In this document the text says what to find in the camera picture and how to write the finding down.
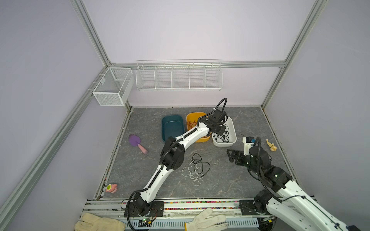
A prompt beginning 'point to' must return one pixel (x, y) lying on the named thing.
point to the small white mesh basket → (114, 86)
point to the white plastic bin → (229, 136)
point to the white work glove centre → (204, 221)
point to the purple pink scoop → (135, 141)
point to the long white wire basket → (179, 75)
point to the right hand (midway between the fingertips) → (233, 152)
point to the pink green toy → (112, 188)
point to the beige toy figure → (273, 148)
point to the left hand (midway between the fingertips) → (223, 130)
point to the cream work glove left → (89, 222)
